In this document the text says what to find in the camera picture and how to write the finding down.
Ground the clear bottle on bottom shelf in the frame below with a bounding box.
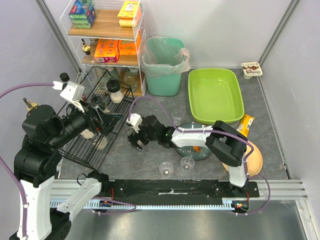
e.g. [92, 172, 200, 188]
[123, 68, 139, 93]

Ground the yellow snack packet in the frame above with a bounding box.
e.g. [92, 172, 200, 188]
[236, 114, 255, 138]

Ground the yellow plate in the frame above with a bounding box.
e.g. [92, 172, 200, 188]
[221, 139, 264, 177]

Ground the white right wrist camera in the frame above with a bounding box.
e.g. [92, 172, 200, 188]
[126, 113, 143, 133]

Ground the spice jar with black grinder lid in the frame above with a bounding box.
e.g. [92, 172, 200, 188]
[90, 95, 110, 113]

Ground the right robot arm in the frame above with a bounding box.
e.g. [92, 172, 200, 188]
[126, 113, 254, 196]

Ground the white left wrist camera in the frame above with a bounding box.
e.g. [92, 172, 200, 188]
[60, 81, 85, 113]

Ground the white toothed cable rail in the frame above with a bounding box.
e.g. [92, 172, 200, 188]
[49, 197, 248, 211]

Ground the green plastic tub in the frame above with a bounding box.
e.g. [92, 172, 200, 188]
[188, 68, 245, 125]

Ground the blue green sponge pack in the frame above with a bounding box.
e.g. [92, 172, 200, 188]
[68, 0, 97, 29]

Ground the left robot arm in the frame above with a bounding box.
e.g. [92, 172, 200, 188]
[11, 104, 124, 240]

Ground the glass jar with powder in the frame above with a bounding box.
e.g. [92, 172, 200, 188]
[92, 134, 109, 151]

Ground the sauce bottle with black cap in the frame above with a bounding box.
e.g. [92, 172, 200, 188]
[59, 72, 70, 83]

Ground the yellow sponge pack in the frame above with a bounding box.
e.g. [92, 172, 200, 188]
[117, 0, 142, 28]

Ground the orange pink box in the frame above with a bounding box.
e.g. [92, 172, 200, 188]
[94, 38, 119, 63]

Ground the glass bottle with gold pourer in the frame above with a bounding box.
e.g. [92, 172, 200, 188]
[81, 38, 92, 55]
[23, 97, 38, 111]

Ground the pudding cup with foil lid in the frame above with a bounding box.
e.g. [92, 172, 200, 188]
[241, 61, 263, 80]

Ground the orange chicken wing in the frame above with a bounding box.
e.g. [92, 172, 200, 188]
[193, 146, 201, 153]

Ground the teal trash bin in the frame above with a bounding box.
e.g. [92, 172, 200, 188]
[141, 37, 186, 97]

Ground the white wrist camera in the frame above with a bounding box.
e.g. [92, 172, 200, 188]
[126, 113, 143, 133]
[60, 81, 85, 113]

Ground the black wire dish rack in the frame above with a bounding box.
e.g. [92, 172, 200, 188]
[59, 66, 134, 170]

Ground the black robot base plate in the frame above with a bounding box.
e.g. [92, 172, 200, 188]
[98, 179, 260, 206]

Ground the white wire shelf rack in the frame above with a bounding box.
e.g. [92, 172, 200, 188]
[59, 0, 147, 98]

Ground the blue ceramic plate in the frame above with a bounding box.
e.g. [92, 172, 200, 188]
[176, 121, 212, 161]

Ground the clear plastic bin liner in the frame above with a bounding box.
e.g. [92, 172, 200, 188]
[140, 36, 191, 78]

